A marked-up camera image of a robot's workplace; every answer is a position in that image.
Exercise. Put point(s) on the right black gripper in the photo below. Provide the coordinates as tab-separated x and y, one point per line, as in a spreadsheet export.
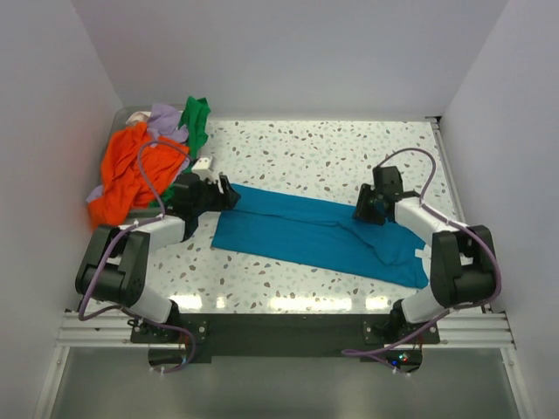
361	210

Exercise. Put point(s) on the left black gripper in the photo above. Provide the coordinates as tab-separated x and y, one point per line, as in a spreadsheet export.
225	201

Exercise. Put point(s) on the blue t shirt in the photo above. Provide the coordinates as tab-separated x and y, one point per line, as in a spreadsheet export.
321	234

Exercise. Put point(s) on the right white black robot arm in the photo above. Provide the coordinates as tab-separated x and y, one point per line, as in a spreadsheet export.
463	272

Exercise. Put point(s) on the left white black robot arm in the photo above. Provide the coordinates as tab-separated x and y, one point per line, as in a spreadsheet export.
113	271

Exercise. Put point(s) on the green t shirt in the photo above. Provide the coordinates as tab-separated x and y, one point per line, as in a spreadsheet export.
194	117

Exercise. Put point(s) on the orange t shirt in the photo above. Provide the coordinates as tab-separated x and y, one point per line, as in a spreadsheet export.
132	172

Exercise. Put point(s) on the pale pink t shirt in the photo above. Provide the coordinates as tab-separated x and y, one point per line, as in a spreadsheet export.
138	117

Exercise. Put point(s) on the clear plastic bin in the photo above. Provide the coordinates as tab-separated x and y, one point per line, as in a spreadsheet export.
118	125

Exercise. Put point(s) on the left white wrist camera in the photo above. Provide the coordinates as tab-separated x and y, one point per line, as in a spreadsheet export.
204	167

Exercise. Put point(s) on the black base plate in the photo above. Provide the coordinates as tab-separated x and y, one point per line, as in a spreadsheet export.
266	335

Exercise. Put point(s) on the aluminium frame rail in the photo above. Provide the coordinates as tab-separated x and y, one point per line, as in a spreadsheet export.
460	330

